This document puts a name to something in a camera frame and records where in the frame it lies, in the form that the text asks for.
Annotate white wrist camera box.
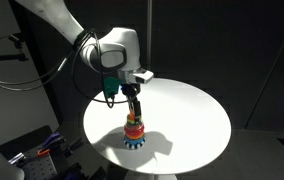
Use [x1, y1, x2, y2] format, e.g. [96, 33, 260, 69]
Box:
[127, 67, 155, 85]

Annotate green connector bracket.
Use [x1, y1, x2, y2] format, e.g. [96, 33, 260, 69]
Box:
[102, 76, 121, 99]

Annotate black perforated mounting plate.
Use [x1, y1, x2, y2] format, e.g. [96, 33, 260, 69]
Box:
[14, 146, 70, 180]

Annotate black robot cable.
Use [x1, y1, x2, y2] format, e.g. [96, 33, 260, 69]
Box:
[0, 29, 130, 110]

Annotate orange toy ring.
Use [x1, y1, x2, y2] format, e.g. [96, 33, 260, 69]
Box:
[124, 130, 146, 139]

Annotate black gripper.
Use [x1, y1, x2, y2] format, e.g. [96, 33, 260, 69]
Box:
[120, 81, 143, 119]

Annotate checkered stacker base orange post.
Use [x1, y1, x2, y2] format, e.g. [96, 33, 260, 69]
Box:
[123, 111, 147, 150]

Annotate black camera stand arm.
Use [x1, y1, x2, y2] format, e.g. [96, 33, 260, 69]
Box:
[0, 33, 30, 65]

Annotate grey vertical pole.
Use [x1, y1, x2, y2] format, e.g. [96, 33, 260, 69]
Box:
[145, 0, 154, 73]

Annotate small silver metal tool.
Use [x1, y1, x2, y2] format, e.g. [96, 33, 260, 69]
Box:
[7, 152, 26, 166]

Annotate blue clamp orange handles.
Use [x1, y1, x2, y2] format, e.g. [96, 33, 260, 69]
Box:
[36, 131, 66, 158]

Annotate red toy ring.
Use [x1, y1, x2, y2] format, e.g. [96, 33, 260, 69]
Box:
[123, 123, 146, 134]

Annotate green spiky ring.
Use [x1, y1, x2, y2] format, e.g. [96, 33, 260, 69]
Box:
[126, 114, 143, 126]

